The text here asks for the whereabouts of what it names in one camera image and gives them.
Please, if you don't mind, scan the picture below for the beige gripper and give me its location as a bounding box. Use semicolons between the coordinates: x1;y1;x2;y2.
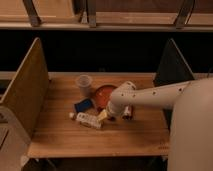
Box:
97;102;125;122

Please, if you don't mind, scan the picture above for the brown and white carton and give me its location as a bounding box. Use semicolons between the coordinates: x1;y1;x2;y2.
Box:
122;106;133;120

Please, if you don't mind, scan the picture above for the orange ceramic bowl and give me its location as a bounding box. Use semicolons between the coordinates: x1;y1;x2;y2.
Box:
92;85;116;111

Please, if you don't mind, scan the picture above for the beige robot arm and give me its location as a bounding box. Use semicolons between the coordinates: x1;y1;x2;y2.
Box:
98;78;213;171

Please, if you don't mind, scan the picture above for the right dark side panel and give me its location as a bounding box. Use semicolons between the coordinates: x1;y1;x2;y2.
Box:
153;38;195;126

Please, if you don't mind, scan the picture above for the left wooden side panel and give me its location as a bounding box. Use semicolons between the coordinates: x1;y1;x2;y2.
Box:
0;38;49;145

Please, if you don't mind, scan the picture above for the translucent plastic cup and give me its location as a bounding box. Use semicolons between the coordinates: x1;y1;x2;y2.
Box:
75;74;92;97

